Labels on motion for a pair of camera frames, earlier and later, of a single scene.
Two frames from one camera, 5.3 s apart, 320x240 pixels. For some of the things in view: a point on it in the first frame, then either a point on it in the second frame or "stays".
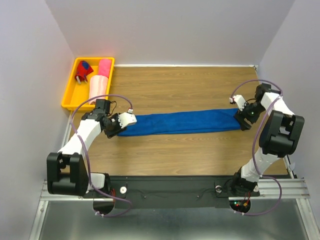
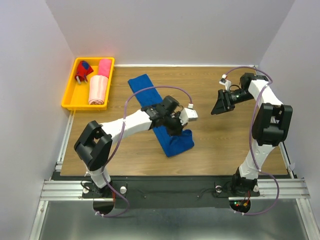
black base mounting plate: [172, 192] stays
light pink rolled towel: [98, 86] stays
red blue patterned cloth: [83, 70] stays
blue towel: [184, 121] → [148, 95]
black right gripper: [240, 115] → [222, 105]
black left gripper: [110, 134] → [178, 131]
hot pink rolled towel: [104, 67] stays
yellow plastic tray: [75, 93] stays
